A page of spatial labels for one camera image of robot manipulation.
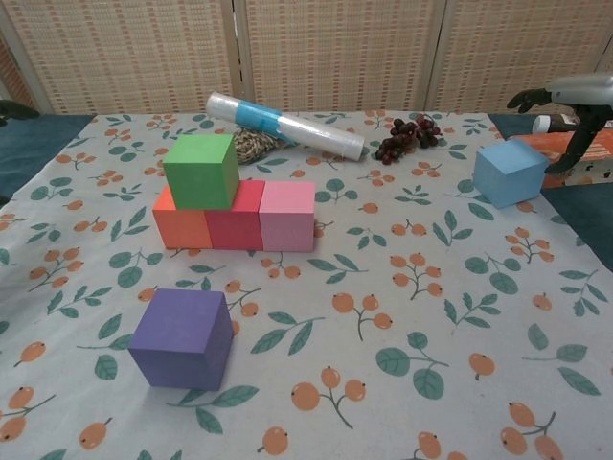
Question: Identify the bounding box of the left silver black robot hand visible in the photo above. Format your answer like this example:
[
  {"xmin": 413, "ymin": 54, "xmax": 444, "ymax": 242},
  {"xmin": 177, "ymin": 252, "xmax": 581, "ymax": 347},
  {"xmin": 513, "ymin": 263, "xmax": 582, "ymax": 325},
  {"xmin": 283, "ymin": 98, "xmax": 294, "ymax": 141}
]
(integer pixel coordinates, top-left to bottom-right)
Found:
[{"xmin": 0, "ymin": 99, "xmax": 42, "ymax": 127}]

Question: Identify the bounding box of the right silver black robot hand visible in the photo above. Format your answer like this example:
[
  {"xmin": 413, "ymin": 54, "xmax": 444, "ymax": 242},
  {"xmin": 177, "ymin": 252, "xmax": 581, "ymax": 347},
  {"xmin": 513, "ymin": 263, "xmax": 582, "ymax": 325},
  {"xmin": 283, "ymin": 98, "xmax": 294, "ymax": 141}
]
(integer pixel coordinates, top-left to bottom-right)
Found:
[{"xmin": 506, "ymin": 71, "xmax": 613, "ymax": 175}]

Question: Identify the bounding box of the light blue cube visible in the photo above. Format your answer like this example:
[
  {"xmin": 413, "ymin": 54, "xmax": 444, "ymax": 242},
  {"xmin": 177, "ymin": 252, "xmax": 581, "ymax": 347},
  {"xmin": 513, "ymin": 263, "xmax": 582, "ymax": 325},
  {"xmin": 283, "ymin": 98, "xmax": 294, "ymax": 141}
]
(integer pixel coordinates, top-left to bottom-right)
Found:
[{"xmin": 472, "ymin": 139, "xmax": 549, "ymax": 210}]

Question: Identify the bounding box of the green cube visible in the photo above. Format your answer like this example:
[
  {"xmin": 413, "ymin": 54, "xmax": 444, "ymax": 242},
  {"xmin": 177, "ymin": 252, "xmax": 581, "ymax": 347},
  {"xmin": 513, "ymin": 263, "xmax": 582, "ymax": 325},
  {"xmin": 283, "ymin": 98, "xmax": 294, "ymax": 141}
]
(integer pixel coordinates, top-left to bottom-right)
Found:
[{"xmin": 162, "ymin": 133, "xmax": 240, "ymax": 211}]

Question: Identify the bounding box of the orange cube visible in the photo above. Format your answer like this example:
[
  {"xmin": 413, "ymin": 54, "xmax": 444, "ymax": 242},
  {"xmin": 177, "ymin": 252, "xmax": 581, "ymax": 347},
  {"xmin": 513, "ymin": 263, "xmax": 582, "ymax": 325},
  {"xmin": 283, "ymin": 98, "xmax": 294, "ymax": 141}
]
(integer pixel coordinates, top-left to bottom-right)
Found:
[{"xmin": 151, "ymin": 185, "xmax": 215, "ymax": 250}]

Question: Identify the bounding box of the red cube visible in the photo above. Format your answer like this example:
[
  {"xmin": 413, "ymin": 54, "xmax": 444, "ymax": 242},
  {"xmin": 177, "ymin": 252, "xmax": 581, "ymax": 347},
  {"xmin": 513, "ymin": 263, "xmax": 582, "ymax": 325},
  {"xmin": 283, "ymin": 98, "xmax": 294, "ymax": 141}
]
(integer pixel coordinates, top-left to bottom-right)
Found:
[{"xmin": 204, "ymin": 179, "xmax": 267, "ymax": 252}]

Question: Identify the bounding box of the pink cube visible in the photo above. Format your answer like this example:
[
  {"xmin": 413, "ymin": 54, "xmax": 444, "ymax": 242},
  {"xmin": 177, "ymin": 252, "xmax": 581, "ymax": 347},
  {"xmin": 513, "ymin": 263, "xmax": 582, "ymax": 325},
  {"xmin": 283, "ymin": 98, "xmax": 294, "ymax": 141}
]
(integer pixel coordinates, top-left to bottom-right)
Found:
[{"xmin": 258, "ymin": 180, "xmax": 316, "ymax": 254}]

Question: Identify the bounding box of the grape juice bottle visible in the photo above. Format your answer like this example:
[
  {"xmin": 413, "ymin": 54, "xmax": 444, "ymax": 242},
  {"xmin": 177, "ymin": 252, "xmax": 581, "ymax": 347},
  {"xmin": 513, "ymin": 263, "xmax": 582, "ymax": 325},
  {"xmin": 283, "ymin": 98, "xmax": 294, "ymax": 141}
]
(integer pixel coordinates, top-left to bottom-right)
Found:
[{"xmin": 532, "ymin": 113, "xmax": 613, "ymax": 135}]

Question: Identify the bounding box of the orange carton box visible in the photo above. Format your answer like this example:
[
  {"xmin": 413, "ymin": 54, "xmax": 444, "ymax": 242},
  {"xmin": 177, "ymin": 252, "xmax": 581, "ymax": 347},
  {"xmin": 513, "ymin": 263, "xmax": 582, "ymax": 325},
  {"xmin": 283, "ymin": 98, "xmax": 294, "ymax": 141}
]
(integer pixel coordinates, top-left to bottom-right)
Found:
[{"xmin": 514, "ymin": 129, "xmax": 613, "ymax": 189}]

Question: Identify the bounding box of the woven bamboo screen panel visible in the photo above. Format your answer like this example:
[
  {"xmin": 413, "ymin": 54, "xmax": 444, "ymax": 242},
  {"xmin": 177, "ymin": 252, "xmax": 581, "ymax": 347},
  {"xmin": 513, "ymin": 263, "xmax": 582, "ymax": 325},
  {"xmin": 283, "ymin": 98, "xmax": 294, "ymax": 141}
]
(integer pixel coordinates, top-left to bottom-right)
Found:
[
  {"xmin": 0, "ymin": 0, "xmax": 240, "ymax": 116},
  {"xmin": 425, "ymin": 0, "xmax": 613, "ymax": 116},
  {"xmin": 234, "ymin": 0, "xmax": 449, "ymax": 114}
]

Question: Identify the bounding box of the dark purple grape bunch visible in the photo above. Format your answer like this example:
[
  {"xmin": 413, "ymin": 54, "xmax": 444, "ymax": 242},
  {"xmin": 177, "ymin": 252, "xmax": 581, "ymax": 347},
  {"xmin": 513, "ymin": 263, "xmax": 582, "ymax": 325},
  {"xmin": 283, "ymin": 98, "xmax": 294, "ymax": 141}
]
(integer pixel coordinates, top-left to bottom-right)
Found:
[{"xmin": 375, "ymin": 113, "xmax": 444, "ymax": 166}]

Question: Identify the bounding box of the clear film roll blue label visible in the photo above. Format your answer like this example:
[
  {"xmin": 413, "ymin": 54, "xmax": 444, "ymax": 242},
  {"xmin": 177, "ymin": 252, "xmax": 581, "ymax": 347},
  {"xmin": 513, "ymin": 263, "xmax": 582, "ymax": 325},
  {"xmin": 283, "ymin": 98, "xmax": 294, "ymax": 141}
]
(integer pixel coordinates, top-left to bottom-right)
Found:
[{"xmin": 206, "ymin": 91, "xmax": 366, "ymax": 162}]

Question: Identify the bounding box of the purple cube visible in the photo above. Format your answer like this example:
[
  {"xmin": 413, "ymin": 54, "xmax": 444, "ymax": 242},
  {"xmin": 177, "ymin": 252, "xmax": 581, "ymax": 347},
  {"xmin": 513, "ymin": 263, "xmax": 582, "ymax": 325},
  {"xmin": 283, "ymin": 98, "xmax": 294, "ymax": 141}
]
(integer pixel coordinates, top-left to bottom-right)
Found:
[{"xmin": 127, "ymin": 288, "xmax": 235, "ymax": 392}]

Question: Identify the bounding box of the floral tablecloth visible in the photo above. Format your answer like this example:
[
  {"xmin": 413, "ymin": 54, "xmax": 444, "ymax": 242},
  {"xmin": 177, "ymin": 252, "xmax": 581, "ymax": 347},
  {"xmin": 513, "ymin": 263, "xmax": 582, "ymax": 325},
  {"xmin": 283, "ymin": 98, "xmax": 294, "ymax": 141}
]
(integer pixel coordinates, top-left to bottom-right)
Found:
[{"xmin": 0, "ymin": 109, "xmax": 613, "ymax": 460}]

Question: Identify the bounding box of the braided rope bundle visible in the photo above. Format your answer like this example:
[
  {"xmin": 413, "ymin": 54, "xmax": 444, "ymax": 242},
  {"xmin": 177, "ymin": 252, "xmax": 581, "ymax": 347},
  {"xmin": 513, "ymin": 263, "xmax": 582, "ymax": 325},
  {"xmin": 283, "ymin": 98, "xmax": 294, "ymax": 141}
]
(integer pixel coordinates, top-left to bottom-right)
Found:
[{"xmin": 233, "ymin": 125, "xmax": 288, "ymax": 166}]

